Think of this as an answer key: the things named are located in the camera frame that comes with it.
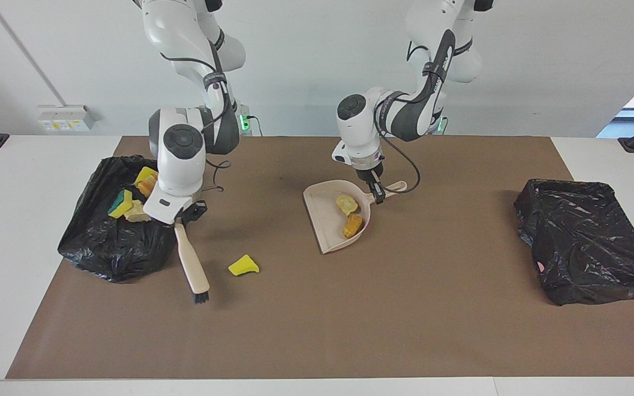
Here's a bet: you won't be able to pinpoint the pale bread piece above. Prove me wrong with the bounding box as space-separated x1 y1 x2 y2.
336 194 359 216
124 199 152 223

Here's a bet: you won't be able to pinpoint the brown round bread piece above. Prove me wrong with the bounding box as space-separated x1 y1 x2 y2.
343 213 364 239

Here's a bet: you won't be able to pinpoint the beige hand brush black bristles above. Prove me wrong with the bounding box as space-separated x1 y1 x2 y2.
174 217 211 305

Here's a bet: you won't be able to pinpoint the yellow sponge piece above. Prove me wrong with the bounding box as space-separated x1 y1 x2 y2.
133 166 159 190
228 254 260 276
108 189 134 219

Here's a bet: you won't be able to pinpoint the beige plastic dustpan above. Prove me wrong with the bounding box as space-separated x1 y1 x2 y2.
303 180 408 255

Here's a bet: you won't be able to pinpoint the black trash bag bin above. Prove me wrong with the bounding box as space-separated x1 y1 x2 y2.
57 155 194 284

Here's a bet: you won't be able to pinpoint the black bag bin pink spot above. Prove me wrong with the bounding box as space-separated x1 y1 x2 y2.
513 178 634 307

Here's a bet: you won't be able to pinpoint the brown table mat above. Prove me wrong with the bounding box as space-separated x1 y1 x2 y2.
6 136 634 380

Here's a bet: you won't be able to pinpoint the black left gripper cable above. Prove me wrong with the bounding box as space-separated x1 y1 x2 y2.
375 27 458 194

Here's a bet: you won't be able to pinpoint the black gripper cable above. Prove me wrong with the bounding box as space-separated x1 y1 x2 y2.
160 33 235 193
375 27 458 194

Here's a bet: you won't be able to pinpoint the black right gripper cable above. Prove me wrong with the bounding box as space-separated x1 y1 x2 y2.
160 33 235 193

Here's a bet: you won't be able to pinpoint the white wall socket box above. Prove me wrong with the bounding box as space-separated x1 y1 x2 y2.
38 104 97 133

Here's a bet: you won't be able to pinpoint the white wall cable conduit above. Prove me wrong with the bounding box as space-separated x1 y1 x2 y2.
0 0 65 106

